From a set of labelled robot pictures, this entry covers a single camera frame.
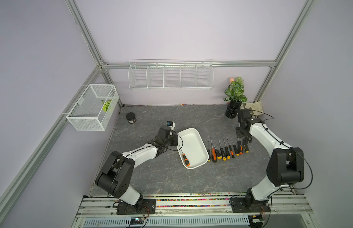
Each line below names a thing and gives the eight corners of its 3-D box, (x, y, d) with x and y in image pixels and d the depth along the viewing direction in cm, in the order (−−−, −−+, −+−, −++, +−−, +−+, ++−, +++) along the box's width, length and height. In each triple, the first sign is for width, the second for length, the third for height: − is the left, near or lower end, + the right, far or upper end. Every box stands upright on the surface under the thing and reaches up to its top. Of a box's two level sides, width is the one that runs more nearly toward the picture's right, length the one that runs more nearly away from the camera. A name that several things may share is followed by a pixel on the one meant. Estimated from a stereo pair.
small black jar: (126, 123, 112) (124, 119, 109) (128, 116, 117) (127, 112, 114) (135, 123, 112) (133, 119, 109) (137, 115, 117) (135, 112, 113)
